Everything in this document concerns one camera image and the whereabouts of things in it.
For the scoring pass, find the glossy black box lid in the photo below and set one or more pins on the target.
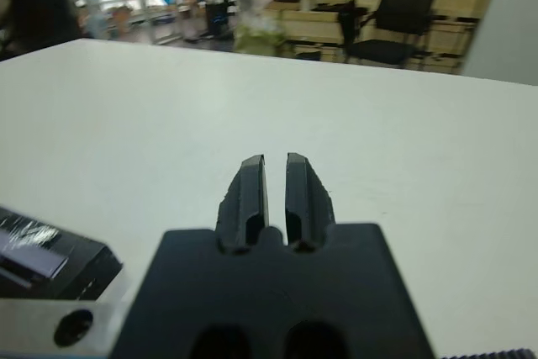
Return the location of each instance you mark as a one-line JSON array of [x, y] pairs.
[[75, 266]]

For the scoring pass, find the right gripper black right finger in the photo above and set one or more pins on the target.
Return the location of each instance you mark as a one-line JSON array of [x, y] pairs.
[[307, 203]]

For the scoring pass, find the black folded chair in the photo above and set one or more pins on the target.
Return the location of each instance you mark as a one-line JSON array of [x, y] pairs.
[[348, 27]]

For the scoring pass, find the black computer tower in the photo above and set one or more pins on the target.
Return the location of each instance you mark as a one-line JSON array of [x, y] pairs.
[[218, 18]]

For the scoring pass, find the black swivel chair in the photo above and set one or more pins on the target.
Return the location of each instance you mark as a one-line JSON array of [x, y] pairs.
[[42, 18]]

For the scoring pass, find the yellow-green bag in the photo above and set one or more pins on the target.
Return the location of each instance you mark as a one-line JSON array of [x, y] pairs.
[[258, 37]]

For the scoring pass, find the black waste bin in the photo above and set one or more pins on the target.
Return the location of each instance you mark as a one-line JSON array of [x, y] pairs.
[[309, 55]]

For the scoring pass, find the white plastic bag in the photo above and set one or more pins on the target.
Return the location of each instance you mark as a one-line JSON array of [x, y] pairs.
[[252, 1]]

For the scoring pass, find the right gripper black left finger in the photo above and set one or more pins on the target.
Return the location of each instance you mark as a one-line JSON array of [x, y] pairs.
[[241, 203]]

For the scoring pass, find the black mesh office chair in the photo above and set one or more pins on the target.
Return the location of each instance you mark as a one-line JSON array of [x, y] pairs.
[[403, 6]]

